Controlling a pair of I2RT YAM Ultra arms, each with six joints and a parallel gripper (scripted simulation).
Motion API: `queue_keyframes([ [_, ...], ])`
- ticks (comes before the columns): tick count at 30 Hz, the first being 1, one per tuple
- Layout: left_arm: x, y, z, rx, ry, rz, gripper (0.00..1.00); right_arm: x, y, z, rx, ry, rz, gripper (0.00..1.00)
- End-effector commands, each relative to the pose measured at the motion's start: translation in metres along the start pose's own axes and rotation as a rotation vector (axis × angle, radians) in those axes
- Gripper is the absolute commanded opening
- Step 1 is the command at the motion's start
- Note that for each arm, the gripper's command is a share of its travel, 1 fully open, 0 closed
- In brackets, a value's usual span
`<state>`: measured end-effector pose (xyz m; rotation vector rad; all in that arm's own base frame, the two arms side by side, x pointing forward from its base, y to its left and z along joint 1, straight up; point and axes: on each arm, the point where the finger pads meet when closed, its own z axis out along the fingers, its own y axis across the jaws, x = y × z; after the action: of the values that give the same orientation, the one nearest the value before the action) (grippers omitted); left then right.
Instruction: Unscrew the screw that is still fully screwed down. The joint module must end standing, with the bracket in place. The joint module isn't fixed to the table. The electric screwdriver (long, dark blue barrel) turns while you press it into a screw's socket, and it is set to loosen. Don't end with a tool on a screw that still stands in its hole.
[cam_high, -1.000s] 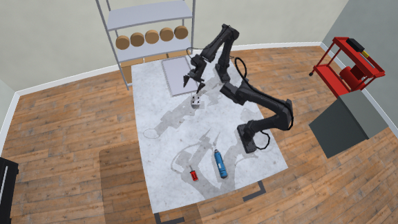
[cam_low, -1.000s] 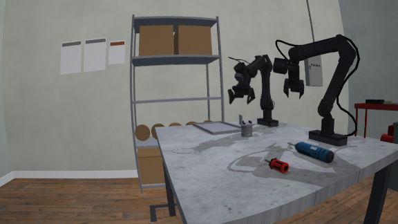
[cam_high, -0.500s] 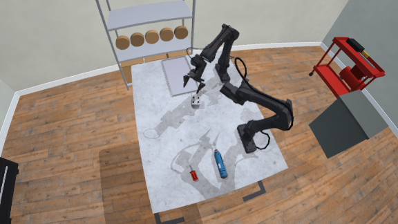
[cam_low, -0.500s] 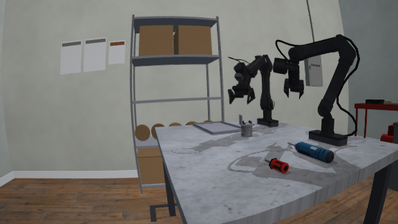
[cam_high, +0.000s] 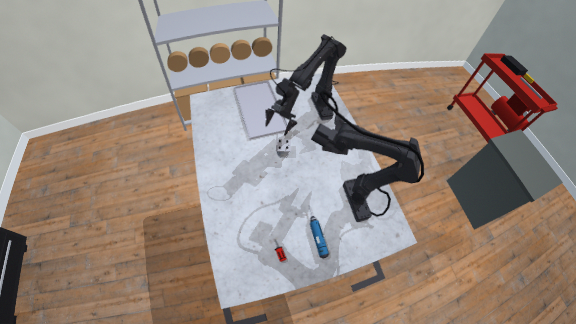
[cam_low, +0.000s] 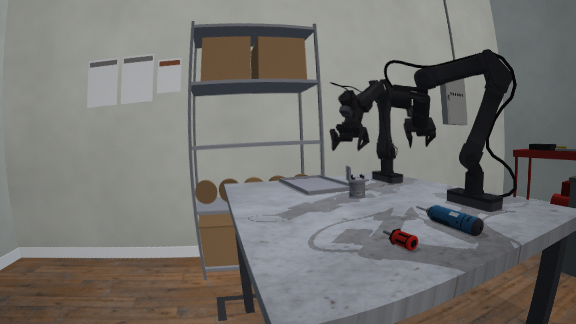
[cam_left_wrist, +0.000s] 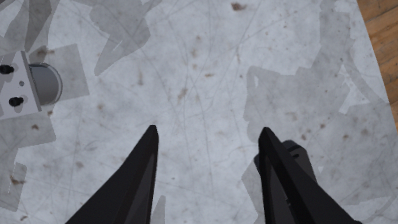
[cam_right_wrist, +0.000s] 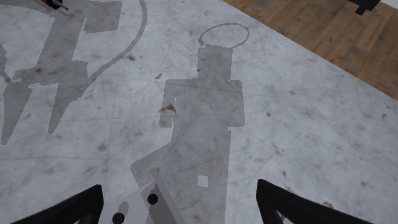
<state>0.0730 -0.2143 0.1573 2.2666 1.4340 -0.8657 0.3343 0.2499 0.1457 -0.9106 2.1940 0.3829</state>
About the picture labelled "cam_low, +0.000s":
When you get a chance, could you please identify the dark blue electric screwdriver barrel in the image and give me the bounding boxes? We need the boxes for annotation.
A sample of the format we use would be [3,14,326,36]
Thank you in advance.
[416,205,484,236]

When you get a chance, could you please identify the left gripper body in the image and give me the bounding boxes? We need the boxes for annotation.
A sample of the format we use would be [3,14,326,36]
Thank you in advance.
[404,105,436,136]

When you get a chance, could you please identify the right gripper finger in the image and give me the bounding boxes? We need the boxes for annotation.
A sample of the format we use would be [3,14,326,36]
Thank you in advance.
[330,129,340,150]
[357,128,369,151]

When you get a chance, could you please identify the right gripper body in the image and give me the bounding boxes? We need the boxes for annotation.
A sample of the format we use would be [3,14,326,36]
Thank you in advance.
[336,107,366,142]

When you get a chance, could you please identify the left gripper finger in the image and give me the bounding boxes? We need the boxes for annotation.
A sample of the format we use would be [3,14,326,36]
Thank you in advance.
[425,136,436,147]
[405,132,413,148]

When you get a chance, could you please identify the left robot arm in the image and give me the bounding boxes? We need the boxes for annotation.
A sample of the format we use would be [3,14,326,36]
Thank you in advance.
[391,49,512,203]

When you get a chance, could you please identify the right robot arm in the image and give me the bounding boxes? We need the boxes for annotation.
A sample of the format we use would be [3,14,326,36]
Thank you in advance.
[338,79,403,178]

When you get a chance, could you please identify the grey l-shaped bracket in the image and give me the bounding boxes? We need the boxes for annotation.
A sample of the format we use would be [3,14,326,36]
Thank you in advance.
[346,165,369,182]

